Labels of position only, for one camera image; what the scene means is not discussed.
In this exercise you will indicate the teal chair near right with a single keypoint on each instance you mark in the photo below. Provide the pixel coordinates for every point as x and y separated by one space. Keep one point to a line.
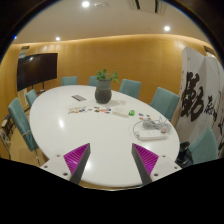
205 148

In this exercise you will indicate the white power strip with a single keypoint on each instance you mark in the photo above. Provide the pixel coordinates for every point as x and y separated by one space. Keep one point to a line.
146 135

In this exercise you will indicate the colourful card sheet left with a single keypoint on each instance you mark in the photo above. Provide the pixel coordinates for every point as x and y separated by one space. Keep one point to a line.
77 110

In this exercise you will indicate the small green object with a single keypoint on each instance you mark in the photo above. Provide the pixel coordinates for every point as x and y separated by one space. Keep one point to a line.
131 112

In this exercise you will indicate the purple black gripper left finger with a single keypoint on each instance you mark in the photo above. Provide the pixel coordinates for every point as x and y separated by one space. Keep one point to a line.
76 161

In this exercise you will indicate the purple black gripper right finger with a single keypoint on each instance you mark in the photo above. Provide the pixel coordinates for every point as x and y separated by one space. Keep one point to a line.
145 161

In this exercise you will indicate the teal chair near left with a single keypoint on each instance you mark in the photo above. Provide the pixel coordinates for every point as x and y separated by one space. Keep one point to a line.
21 122

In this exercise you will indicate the colourful card pieces centre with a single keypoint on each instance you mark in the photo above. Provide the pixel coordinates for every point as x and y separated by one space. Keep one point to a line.
103 110

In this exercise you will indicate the black bag on floor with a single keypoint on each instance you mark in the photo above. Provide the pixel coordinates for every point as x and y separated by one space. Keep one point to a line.
184 158

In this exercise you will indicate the small colourful pieces right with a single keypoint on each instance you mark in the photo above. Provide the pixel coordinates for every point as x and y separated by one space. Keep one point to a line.
143 116

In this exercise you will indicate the white oval conference table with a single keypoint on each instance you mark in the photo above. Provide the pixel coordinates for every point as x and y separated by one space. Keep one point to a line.
110 163

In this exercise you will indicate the green potted plant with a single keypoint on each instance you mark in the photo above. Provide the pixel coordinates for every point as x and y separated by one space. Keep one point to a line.
104 75

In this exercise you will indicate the dark grey plant pot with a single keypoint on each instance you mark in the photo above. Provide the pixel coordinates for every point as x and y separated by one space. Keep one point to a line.
103 91

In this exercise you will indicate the teal chair back right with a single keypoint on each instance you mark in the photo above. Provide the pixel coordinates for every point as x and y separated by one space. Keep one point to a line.
130 88

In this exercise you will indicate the white calligraphy folding screen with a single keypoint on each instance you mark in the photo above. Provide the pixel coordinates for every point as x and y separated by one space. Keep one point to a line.
201 97

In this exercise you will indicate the black wall television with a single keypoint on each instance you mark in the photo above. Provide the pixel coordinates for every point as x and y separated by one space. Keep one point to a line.
34 69

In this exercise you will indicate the grey remote control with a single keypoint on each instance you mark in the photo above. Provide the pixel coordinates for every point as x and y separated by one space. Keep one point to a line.
79 98

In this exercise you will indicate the teal chair behind pot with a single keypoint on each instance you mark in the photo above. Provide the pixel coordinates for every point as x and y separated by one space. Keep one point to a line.
92 81

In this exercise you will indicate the white flat box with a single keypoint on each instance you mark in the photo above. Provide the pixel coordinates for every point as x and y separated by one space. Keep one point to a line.
120 112

